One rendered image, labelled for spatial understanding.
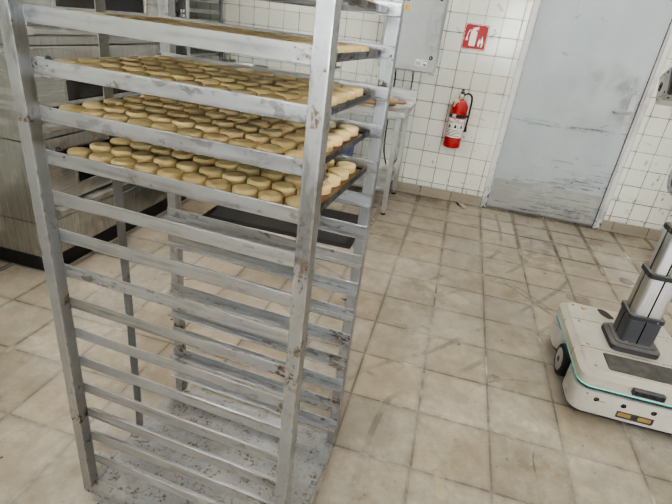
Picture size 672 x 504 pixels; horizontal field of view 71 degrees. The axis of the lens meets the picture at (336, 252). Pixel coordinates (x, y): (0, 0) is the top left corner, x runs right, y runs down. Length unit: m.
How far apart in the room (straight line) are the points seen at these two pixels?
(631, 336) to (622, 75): 2.75
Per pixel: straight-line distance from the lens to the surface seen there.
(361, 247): 1.30
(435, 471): 1.98
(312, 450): 1.74
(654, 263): 2.47
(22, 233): 3.07
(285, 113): 0.81
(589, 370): 2.35
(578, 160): 4.85
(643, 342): 2.59
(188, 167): 1.06
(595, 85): 4.76
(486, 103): 4.63
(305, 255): 0.84
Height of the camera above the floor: 1.46
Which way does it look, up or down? 26 degrees down
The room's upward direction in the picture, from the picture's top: 7 degrees clockwise
